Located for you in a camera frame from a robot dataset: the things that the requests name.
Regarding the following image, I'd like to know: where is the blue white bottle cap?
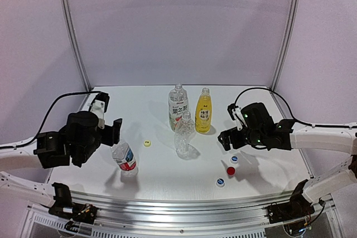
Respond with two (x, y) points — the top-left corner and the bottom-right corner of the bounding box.
(216, 178), (225, 187)
(230, 156), (238, 164)

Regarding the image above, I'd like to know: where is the red label water bottle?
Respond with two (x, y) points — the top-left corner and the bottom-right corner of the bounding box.
(110, 140), (138, 177)

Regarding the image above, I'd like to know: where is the red bottle cap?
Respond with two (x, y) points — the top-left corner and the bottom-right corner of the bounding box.
(226, 167), (235, 176)

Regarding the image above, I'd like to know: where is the yellow bottle cap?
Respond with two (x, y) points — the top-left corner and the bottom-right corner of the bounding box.
(143, 140), (152, 148)

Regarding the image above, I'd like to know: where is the yellow drink bottle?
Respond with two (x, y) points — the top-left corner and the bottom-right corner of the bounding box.
(195, 88), (212, 134)

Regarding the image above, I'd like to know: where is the clear plastic bottle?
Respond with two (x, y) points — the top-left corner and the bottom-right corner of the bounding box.
(174, 111), (200, 160)

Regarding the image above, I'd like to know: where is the fruit tea bottle white label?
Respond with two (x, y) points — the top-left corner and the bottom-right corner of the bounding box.
(168, 84), (189, 132)

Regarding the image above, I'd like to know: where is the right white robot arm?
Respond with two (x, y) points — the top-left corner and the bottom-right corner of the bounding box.
(218, 103), (356, 204)

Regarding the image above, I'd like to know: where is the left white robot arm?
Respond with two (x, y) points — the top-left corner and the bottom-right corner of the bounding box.
(1, 111), (122, 208)

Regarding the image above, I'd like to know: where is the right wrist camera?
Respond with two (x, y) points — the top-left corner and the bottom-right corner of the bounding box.
(227, 103), (245, 131)

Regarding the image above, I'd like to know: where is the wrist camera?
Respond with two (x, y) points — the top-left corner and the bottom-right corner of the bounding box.
(88, 92), (110, 125)
(227, 103), (245, 131)

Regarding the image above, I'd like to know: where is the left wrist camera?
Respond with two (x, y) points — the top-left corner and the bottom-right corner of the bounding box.
(88, 92), (110, 125)

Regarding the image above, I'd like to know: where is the front aluminium rail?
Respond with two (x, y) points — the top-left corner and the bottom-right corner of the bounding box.
(27, 190), (335, 238)

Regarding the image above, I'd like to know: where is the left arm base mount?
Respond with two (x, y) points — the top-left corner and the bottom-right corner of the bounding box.
(49, 182), (98, 232)

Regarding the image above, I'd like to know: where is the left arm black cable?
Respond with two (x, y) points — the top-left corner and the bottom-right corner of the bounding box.
(0, 90), (103, 148)

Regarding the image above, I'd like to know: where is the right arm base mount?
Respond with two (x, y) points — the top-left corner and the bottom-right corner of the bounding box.
(267, 179), (326, 237)

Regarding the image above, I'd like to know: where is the left aluminium frame post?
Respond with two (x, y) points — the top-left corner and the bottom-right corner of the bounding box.
(60, 0), (92, 91)

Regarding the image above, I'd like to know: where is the aluminium frame post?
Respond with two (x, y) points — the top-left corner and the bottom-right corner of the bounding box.
(60, 0), (92, 91)
(270, 0), (299, 91)

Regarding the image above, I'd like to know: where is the right aluminium frame post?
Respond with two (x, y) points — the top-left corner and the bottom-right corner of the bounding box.
(270, 0), (299, 91)

